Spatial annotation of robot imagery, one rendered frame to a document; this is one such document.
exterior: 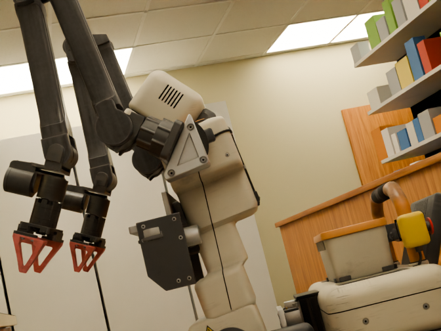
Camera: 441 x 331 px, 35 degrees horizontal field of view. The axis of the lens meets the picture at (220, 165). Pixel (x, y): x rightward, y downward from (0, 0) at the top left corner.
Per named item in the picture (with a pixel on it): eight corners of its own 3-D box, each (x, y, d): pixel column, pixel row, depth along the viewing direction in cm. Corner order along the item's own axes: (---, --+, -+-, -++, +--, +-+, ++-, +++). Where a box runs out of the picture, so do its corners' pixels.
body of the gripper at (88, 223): (72, 238, 185) (79, 211, 186) (82, 240, 195) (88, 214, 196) (96, 244, 184) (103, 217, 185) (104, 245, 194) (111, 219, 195)
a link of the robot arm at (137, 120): (151, 119, 146) (155, 125, 151) (107, 101, 147) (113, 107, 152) (133, 159, 145) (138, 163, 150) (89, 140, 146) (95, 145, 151)
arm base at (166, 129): (182, 121, 143) (188, 132, 155) (147, 106, 144) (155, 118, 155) (165, 159, 142) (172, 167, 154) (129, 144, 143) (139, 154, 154)
